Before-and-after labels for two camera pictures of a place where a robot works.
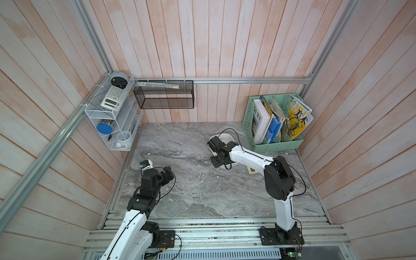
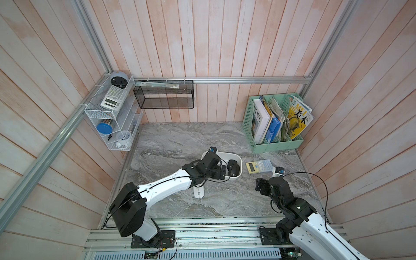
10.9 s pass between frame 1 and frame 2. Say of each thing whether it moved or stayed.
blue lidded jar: stayed
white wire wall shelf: stayed
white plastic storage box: moved
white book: stayed
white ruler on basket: stayed
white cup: stayed
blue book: stayed
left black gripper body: moved
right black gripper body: moved
